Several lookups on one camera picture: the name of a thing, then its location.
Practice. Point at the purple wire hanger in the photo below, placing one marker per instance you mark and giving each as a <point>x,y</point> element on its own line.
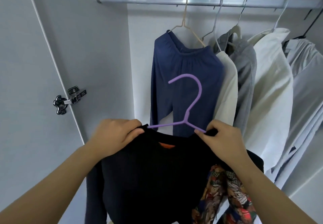
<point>199,87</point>

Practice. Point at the light grey shirt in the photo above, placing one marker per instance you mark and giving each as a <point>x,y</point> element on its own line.
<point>308,90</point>

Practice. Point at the person's left forearm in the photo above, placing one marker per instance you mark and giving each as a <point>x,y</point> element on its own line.
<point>45,191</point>

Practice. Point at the metal door hinge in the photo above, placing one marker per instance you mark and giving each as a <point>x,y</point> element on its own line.
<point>68,100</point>

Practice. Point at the white t-shirt orange label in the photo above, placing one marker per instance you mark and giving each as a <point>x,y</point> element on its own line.
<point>228,85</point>

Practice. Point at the person's right hand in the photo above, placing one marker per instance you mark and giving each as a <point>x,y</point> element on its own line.
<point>227,143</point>

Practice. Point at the person's right forearm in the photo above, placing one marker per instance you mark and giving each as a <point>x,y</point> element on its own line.
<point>275,196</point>

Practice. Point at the white wardrobe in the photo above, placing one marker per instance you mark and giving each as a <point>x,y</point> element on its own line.
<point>50,44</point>

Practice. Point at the black garment with print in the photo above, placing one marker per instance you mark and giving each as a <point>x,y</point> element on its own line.
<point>151,181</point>

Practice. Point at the blue garment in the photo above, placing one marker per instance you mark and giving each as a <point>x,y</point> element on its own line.
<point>171,60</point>

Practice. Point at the grey hooded garment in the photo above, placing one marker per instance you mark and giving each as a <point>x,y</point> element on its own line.
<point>245,75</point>

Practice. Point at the cream white shirt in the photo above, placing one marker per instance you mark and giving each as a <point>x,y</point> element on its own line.
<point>272,90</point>

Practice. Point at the beige wire hanger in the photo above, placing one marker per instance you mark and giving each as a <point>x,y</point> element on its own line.
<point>185,12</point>

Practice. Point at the person's left hand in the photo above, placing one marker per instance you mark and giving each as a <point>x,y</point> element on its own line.
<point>113,135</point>

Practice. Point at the cream hanger with metal hook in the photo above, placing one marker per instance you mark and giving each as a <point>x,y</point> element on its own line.
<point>242,12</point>

